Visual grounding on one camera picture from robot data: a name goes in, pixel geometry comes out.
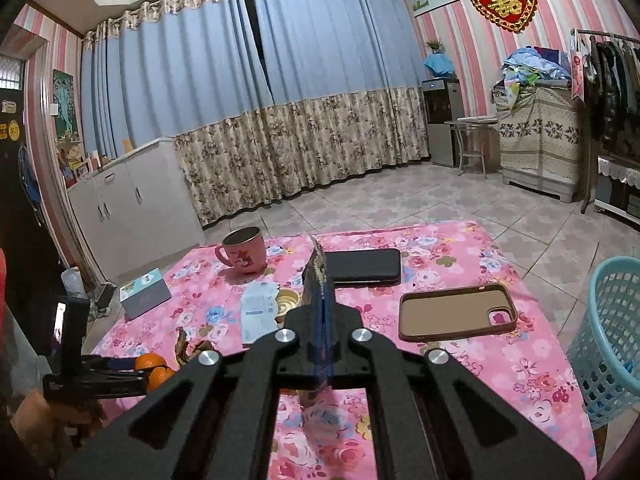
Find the brown paper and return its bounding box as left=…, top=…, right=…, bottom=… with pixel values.
left=175, top=327, right=215, bottom=367

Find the orange mandarin peel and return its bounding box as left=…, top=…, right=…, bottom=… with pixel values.
left=134, top=353, right=176, bottom=392

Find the teal grey small box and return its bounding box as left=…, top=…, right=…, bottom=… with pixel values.
left=119, top=268, right=171, bottom=321

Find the brown phone case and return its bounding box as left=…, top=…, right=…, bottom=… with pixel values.
left=398, top=284, right=518, bottom=342

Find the white blue paper leaflet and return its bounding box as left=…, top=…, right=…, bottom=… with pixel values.
left=240, top=282, right=279, bottom=346

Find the round gold lid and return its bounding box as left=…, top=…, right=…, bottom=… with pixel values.
left=276, top=288, right=300, bottom=323

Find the pink floral tablecloth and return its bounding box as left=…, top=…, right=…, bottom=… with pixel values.
left=89, top=219, right=599, bottom=480

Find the teal plastic laundry basket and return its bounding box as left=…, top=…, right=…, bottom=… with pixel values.
left=567, top=257, right=640, bottom=430

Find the white low cabinet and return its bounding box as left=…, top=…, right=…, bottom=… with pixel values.
left=67, top=138, right=205, bottom=283

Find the pink cartoon mug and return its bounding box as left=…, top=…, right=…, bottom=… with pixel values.
left=214, top=226, right=267, bottom=275

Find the black power bank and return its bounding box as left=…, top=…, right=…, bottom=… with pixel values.
left=326, top=248, right=401, bottom=287

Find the metal folding stool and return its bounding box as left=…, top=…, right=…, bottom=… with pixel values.
left=445, top=116, right=498, bottom=178

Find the cloth covered cabinet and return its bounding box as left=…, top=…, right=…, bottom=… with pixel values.
left=491, top=84, right=585, bottom=203

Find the blue floral curtain left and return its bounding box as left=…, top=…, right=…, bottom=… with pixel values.
left=80, top=0, right=308, bottom=224

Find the blue floral curtain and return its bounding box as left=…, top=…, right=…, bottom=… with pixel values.
left=80, top=0, right=308, bottom=224
left=254, top=0, right=430, bottom=195

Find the grey water dispenser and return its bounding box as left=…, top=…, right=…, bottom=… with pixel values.
left=421, top=78, right=464, bottom=167

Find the blue floral curtain right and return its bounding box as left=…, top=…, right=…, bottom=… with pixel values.
left=254, top=0, right=430, bottom=195

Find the blue potted plant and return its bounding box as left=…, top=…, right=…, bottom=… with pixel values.
left=423, top=40, right=456, bottom=78

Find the pile of clothes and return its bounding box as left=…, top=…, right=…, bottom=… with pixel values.
left=501, top=46, right=572, bottom=108

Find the clothes rack with garments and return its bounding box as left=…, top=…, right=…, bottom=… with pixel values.
left=570, top=28, right=639, bottom=226

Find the green wall poster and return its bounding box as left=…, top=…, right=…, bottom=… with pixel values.
left=52, top=70, right=80, bottom=143

